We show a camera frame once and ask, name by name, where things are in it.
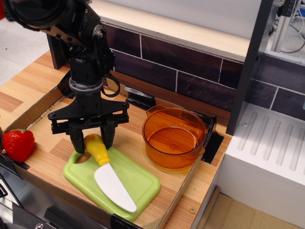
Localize cardboard fence with black tape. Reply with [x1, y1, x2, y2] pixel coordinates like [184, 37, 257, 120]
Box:
[0, 63, 232, 229]

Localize dark shelf frame with ledge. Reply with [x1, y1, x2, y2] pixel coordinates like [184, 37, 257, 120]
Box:
[39, 0, 275, 136]

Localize white ribbed sink drainer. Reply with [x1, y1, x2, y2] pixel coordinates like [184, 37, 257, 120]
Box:
[217, 104, 305, 228]

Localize yellow handled white toy knife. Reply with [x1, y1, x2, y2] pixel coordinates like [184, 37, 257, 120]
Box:
[84, 134, 137, 213]

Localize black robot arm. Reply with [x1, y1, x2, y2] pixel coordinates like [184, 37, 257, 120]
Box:
[4, 0, 129, 153]

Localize aluminium frame with cables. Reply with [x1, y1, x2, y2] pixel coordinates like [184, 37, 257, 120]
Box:
[264, 0, 305, 65]

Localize metal robot base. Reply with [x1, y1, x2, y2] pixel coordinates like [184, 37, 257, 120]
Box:
[0, 156, 110, 229]

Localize green plastic cutting board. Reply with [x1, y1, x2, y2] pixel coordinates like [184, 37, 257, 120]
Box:
[63, 147, 161, 222]

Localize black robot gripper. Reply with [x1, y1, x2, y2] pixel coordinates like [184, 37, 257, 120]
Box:
[48, 92, 129, 154]

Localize red toy strawberry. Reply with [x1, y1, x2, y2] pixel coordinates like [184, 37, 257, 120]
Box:
[3, 129, 35, 163]

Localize orange transparent plastic pot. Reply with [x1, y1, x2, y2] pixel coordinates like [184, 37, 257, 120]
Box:
[142, 105, 207, 169]

